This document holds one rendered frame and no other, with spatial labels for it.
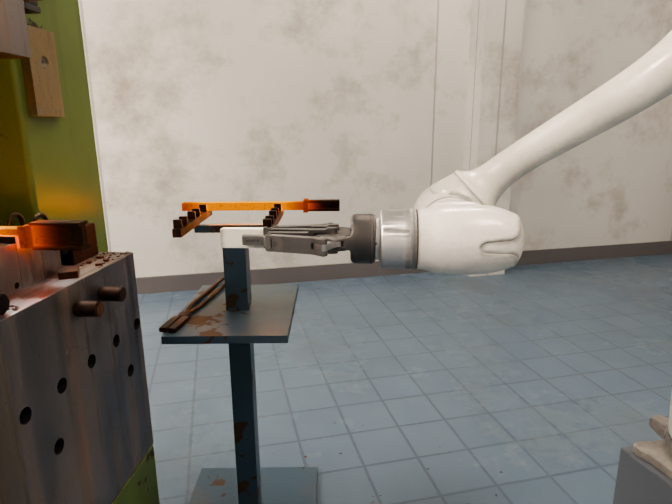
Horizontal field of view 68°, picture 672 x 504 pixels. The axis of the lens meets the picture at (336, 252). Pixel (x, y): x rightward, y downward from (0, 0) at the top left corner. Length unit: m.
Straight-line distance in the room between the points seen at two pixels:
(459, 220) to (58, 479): 0.73
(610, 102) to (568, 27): 3.86
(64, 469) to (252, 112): 3.03
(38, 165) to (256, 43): 2.70
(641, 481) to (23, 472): 0.98
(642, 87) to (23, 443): 0.97
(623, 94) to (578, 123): 0.07
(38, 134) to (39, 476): 0.66
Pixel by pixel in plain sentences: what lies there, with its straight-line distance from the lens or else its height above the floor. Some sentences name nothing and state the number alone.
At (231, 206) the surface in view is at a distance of 1.46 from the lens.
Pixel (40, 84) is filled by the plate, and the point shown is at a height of 1.25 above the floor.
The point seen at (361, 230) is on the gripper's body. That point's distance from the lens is 0.72.
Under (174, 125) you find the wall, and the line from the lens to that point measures 3.70.
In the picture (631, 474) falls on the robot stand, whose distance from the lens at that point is 1.09.
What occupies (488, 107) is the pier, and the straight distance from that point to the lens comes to 3.99.
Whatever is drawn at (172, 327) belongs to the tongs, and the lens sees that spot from 1.29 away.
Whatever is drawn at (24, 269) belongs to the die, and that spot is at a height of 0.94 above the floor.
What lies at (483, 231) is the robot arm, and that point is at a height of 1.02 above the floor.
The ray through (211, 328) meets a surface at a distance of 1.29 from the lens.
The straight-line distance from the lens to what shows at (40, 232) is 0.92.
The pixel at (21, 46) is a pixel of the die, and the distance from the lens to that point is 0.97.
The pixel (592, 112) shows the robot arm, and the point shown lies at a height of 1.18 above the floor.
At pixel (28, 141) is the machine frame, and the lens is 1.20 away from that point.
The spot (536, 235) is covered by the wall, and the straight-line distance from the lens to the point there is 4.62.
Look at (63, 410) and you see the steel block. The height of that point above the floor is 0.72.
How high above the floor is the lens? 1.16
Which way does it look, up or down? 14 degrees down
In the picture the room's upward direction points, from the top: straight up
